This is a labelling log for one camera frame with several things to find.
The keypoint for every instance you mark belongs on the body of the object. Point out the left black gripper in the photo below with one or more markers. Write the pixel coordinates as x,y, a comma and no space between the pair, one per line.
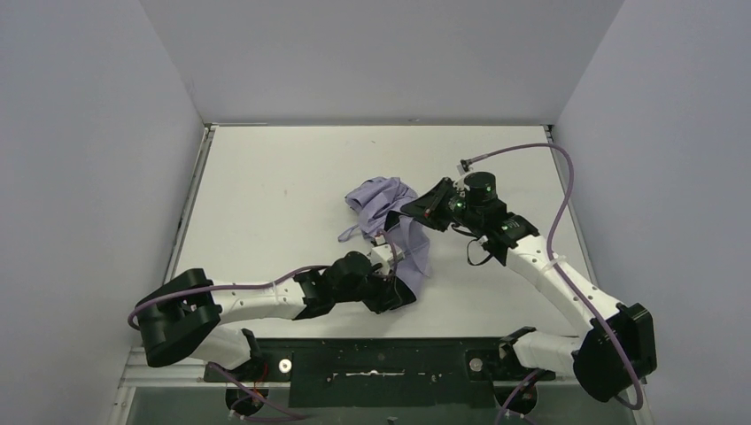
393,289

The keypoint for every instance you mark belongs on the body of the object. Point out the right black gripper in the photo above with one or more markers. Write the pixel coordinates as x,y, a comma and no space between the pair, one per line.
434,200

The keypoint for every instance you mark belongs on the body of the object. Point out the black and lavender folding umbrella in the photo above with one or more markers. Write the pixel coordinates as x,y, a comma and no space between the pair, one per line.
377,203

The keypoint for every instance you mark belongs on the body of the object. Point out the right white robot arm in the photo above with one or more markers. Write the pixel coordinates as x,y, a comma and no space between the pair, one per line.
613,345

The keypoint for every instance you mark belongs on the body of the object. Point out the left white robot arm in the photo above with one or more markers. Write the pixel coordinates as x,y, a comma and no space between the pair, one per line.
191,316

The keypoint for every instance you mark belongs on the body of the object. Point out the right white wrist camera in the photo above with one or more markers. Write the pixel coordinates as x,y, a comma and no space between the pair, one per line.
464,169

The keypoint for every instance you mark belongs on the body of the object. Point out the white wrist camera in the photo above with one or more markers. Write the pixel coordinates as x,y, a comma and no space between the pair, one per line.
384,259
464,169

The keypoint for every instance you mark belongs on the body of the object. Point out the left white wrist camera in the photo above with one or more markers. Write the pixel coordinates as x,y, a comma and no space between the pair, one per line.
384,259

